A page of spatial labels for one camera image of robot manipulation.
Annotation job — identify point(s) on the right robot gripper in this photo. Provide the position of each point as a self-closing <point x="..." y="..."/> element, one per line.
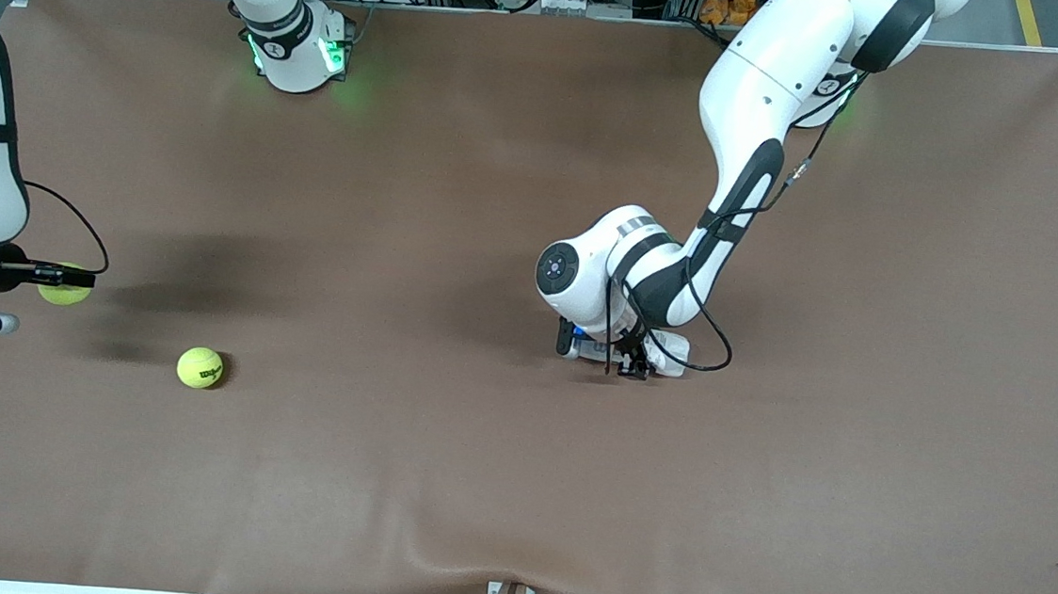
<point x="9" y="263"/>

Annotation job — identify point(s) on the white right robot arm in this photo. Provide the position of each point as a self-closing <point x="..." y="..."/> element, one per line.
<point x="274" y="3"/>

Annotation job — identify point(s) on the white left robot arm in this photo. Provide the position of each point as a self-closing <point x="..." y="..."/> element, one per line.
<point x="763" y="79"/>

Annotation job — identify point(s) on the brown table cover mat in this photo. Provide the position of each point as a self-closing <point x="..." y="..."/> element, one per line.
<point x="515" y="475"/>

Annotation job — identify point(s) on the plain yellow tennis ball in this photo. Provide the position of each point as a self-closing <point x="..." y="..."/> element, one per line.
<point x="66" y="296"/>

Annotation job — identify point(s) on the white electrical terminal block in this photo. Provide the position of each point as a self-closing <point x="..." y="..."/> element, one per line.
<point x="563" y="3"/>

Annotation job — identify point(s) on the clear Wilson tennis ball can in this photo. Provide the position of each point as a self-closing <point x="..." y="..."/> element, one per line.
<point x="671" y="351"/>

